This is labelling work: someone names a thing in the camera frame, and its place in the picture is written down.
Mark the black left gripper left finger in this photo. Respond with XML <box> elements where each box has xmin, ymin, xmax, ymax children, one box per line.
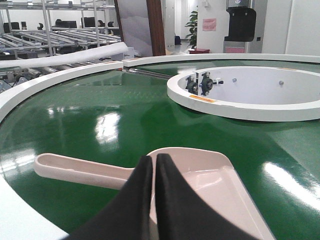
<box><xmin>65</xmin><ymin>156</ymin><xmax>153</xmax><ymax>240</ymax></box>

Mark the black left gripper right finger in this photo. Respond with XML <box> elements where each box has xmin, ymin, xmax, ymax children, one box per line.
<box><xmin>155</xmin><ymin>153</ymin><xmax>254</xmax><ymax>240</ymax></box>

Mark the pink plastic dustpan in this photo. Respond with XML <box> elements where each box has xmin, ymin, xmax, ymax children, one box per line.
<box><xmin>34</xmin><ymin>147</ymin><xmax>275</xmax><ymax>240</ymax></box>

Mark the green conveyor belt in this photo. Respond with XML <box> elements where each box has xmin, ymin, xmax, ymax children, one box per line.
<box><xmin>0</xmin><ymin>57</ymin><xmax>320</xmax><ymax>240</ymax></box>

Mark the white outer conveyor rim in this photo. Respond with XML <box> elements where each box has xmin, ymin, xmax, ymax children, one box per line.
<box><xmin>0</xmin><ymin>52</ymin><xmax>320</xmax><ymax>240</ymax></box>

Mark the black bearing block left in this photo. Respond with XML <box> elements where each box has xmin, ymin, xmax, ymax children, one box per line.
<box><xmin>185</xmin><ymin>76</ymin><xmax>198</xmax><ymax>94</ymax></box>

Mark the black bearing block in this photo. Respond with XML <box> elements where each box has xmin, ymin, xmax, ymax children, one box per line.
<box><xmin>199</xmin><ymin>72</ymin><xmax>224</xmax><ymax>96</ymax></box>
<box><xmin>185</xmin><ymin>76</ymin><xmax>198</xmax><ymax>94</ymax></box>

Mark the black bearing block right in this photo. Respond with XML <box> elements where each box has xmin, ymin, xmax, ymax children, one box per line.
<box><xmin>199</xmin><ymin>72</ymin><xmax>224</xmax><ymax>96</ymax></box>

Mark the green potted plant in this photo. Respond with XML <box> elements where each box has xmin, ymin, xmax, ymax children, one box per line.
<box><xmin>185</xmin><ymin>10</ymin><xmax>198</xmax><ymax>50</ymax></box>

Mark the brown wooden pillar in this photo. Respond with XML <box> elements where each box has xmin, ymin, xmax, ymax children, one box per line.
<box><xmin>146</xmin><ymin>0</ymin><xmax>166</xmax><ymax>56</ymax></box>

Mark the black water dispenser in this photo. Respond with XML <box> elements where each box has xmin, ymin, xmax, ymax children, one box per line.
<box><xmin>224</xmin><ymin>0</ymin><xmax>257</xmax><ymax>53</ymax></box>

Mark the metal roller rack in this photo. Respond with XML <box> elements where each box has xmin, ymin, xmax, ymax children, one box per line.
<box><xmin>0</xmin><ymin>0</ymin><xmax>121</xmax><ymax>92</ymax></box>

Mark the white inner conveyor ring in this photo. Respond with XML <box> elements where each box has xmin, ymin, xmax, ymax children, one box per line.
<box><xmin>166</xmin><ymin>65</ymin><xmax>320</xmax><ymax>123</ymax></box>

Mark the pink wall notice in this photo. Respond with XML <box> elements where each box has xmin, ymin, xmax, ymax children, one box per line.
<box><xmin>202</xmin><ymin>18</ymin><xmax>217</xmax><ymax>32</ymax></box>

